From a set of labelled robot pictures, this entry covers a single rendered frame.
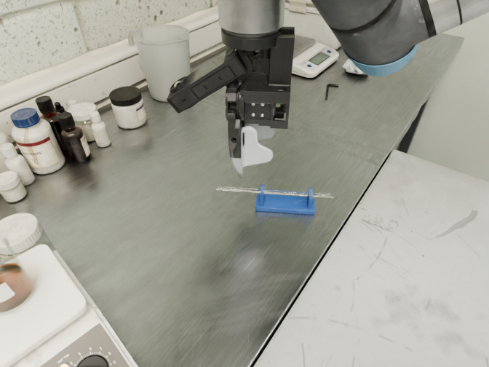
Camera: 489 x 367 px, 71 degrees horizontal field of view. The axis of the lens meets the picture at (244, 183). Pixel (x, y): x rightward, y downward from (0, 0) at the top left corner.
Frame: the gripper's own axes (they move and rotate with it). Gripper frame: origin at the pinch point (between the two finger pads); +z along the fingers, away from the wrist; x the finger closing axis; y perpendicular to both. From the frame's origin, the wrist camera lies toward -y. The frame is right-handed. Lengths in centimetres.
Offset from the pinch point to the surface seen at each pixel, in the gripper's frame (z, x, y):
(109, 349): 3.7, -28.3, -10.4
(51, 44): -7, 27, -43
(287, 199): 8.2, 0.5, 8.4
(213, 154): 9.0, 12.9, -6.8
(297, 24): 3, 76, 10
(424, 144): 55, 88, 70
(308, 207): 7.7, -1.5, 11.7
